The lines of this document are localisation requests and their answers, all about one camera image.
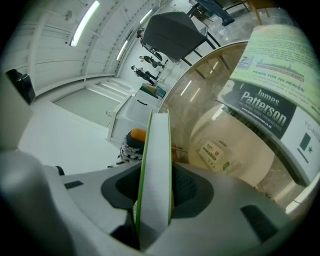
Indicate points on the white sink cabinet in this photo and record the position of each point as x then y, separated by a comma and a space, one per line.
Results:
130, 117

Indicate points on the white green packet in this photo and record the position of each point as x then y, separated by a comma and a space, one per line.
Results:
212, 155

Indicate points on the orange sofa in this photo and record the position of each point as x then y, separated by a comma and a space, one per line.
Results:
138, 133

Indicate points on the blue mesh waste bin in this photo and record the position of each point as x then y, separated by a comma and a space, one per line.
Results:
161, 92

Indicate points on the beige round basket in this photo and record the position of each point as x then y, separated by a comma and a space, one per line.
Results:
200, 82

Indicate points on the black head camera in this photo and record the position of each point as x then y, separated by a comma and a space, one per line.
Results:
22, 87

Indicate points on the grey patterned knit throw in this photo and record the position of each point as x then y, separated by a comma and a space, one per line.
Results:
130, 155

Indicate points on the printed paperback book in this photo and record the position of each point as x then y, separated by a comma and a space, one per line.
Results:
270, 75

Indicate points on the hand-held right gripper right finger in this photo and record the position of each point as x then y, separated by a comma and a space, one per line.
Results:
220, 212

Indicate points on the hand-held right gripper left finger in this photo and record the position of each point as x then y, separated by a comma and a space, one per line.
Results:
100, 200

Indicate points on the dark chair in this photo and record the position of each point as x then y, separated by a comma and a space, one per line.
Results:
172, 32

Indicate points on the green book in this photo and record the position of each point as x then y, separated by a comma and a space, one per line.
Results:
156, 162

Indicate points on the ceiling tube light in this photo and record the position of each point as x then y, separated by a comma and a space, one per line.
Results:
122, 50
83, 25
145, 16

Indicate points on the cardboard box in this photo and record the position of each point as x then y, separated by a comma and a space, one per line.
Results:
148, 88

